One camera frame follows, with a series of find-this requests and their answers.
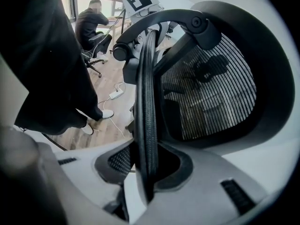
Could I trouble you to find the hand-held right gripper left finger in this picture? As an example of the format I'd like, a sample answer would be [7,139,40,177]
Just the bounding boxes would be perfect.
[37,138,137,225]

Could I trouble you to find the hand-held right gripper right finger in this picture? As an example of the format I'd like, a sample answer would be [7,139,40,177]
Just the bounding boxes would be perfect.
[131,143,271,225]

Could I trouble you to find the black mesh office chair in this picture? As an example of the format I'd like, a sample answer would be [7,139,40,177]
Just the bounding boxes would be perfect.
[112,0,296,208]

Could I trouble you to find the wooden desk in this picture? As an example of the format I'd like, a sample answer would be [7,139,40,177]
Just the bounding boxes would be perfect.
[96,16,132,40]

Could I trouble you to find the black swivel chair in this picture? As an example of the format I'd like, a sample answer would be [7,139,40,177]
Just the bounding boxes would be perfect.
[80,33,113,78]

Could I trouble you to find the person's white shoe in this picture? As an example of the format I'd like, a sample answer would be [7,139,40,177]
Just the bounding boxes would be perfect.
[81,122,94,135]
[101,109,115,119]

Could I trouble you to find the white power strip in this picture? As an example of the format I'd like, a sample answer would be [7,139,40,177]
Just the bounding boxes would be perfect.
[108,89,125,101]

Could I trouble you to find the person's black trousers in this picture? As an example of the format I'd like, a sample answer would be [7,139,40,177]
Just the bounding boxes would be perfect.
[0,0,104,136]

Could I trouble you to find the white power cable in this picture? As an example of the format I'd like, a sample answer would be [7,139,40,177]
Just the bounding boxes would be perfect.
[97,97,128,139]

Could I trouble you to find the white looped cable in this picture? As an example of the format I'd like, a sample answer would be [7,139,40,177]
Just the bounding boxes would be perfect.
[113,82,127,93]

